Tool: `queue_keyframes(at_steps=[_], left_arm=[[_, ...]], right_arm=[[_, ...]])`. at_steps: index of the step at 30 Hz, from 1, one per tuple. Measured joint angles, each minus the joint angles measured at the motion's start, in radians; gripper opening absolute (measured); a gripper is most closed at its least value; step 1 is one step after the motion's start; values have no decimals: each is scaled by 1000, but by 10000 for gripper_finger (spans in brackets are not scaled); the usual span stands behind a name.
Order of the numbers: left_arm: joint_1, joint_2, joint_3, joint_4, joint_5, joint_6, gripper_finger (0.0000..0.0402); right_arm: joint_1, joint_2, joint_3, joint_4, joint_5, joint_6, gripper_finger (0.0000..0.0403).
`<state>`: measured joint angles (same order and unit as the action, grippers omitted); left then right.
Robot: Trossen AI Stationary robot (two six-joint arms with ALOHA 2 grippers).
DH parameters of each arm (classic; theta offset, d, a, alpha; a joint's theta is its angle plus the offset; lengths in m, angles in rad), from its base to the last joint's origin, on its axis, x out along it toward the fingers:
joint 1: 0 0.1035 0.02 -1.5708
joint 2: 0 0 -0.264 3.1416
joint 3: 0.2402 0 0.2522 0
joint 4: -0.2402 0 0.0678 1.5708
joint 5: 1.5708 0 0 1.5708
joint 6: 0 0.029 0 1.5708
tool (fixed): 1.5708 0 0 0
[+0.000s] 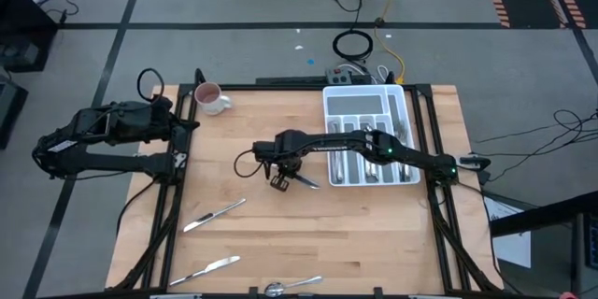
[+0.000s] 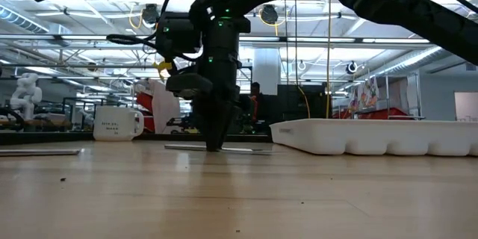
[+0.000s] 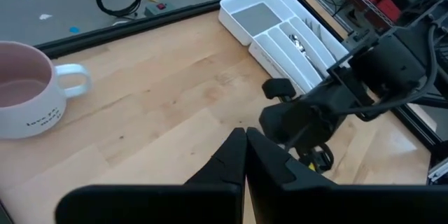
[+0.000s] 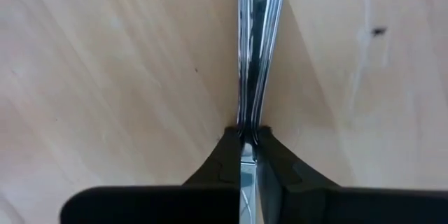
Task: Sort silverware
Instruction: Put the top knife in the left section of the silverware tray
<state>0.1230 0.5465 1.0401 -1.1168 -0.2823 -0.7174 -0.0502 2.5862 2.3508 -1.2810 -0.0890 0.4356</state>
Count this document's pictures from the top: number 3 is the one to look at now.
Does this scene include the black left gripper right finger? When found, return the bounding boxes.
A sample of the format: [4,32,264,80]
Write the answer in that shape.
[246,127,448,224]

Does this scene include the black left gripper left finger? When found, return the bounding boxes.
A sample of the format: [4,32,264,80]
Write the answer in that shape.
[55,128,247,224]

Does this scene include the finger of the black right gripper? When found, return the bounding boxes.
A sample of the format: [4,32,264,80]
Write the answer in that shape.
[260,121,311,147]
[259,101,304,124]

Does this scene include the silver fork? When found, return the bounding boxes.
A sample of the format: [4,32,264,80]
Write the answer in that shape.
[302,16,323,41]
[301,16,323,42]

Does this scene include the white cutlery tray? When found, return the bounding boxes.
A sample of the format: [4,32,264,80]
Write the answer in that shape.
[218,0,351,95]

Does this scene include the red plastic storage bin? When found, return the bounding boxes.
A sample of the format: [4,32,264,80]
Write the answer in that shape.
[374,0,403,22]

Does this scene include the white mug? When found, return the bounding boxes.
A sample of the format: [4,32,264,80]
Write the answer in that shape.
[0,40,92,140]

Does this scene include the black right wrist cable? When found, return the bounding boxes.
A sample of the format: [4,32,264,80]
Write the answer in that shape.
[332,20,442,122]

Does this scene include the black aluminium table frame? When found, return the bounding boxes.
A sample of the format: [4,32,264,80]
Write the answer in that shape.
[33,0,448,186]

